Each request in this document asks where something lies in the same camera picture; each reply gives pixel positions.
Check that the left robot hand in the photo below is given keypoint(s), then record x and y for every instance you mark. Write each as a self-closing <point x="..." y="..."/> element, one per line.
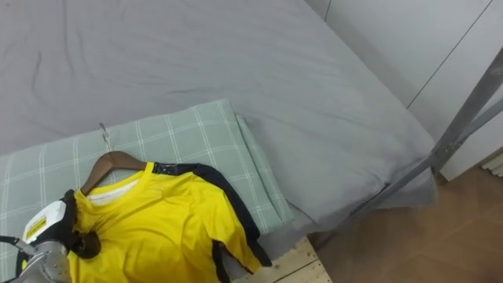
<point x="47" y="220"/>

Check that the wooden clothes hanger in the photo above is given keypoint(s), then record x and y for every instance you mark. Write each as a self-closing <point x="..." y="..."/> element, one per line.
<point x="112" y="160"/>

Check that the yellow and black shirt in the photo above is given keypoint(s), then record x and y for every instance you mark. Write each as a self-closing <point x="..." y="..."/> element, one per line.
<point x="157" y="228"/>

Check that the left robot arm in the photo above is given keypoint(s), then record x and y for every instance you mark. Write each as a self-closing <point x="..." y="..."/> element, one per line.
<point x="49" y="263"/>

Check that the green plaid pillow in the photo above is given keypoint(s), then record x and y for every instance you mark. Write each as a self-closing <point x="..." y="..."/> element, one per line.
<point x="177" y="133"/>

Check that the long wooden plank platform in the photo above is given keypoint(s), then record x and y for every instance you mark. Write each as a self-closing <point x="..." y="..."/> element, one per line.
<point x="291" y="263"/>

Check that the grey bed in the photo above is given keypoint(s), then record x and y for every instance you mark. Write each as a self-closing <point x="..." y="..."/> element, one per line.
<point x="236" y="59"/>

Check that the metal garment rack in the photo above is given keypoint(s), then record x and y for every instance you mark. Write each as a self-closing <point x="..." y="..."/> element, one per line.
<point x="456" y="133"/>

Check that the white pleated curtain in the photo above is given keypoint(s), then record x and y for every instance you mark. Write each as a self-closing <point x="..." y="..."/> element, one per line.
<point x="494" y="165"/>

